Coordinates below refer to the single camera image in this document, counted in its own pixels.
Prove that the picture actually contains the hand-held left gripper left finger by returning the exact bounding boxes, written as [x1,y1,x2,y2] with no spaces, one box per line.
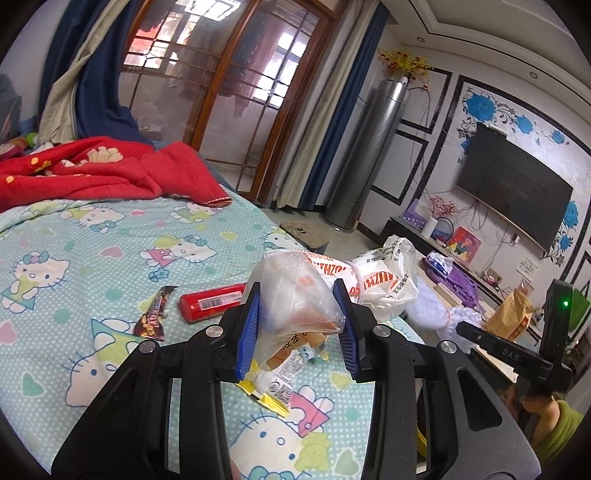
[53,279,262,480]

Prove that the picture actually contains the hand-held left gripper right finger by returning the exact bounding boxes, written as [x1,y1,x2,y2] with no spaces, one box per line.
[332,279,541,480]

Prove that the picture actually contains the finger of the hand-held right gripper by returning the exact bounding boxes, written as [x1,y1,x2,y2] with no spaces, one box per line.
[456,320,546,382]

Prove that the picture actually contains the red tube packet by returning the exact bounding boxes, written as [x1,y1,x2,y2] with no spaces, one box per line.
[180,284,246,322]

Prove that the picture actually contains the clear plastic bag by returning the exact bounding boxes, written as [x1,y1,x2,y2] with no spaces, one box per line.
[252,251,346,370]

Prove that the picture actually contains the white yellow snack packet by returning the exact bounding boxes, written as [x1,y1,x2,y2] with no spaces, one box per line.
[238,355,306,418]

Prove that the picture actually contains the white printed plastic bag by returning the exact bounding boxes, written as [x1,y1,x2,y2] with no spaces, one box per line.
[348,235,419,320]

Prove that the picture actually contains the lavender foam net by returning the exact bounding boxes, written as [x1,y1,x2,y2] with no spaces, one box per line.
[409,277,468,334]

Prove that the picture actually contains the brown candy bar wrapper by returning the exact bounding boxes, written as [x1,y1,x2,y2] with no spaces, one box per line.
[133,285,178,341]

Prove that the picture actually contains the yellow-rimmed black trash bin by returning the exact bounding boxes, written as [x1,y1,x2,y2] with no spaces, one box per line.
[414,415,430,462]

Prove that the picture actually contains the person's right forearm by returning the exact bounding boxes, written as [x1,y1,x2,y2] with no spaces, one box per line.
[505,385,585,467]

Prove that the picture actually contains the coffee table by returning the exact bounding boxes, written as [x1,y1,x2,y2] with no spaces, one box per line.
[418,258,546,386]

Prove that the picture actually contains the brown paper bag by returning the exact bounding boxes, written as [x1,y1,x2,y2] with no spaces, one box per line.
[485,286,536,342]

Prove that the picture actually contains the purple cloth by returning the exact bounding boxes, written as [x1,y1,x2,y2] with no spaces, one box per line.
[425,263,485,308]

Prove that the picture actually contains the beige power strip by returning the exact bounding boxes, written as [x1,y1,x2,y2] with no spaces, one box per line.
[436,281,462,305]

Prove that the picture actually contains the white blue tissue pack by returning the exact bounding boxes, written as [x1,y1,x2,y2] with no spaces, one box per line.
[425,251,455,278]

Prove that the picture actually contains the dark television stand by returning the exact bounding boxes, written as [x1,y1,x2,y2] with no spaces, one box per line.
[383,217,550,333]

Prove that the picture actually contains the colourful picture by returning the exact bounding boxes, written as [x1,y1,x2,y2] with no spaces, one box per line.
[445,226,478,264]

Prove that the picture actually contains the white vase pink flowers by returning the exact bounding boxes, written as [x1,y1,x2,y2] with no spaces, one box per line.
[427,196,458,241]

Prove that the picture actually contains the purple box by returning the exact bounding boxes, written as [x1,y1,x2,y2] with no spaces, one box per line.
[403,198,428,229]

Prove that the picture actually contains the light blue cartoon bedsheet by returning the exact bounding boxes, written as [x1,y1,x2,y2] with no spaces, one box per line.
[0,191,416,480]

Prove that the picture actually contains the silver tower air conditioner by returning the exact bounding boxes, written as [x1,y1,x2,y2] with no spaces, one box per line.
[322,78,411,232]

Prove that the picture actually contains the beige curtain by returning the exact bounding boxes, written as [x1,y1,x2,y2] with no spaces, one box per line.
[274,0,370,213]
[39,0,134,144]

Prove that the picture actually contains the dark blue curtain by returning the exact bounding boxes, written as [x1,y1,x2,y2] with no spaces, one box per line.
[298,0,389,213]
[39,0,153,146]

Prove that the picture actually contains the red flowered blanket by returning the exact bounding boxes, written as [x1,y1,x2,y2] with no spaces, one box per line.
[0,138,233,213]

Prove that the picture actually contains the wooden sliding glass door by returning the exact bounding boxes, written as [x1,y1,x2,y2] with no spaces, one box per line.
[120,0,352,204]

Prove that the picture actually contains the yellow artificial flowers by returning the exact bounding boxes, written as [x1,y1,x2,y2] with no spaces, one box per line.
[378,46,432,84]

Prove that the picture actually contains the plush toy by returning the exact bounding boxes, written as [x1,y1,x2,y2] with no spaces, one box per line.
[0,131,40,160]

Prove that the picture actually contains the wall television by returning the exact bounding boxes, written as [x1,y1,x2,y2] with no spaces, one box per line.
[456,122,587,254]

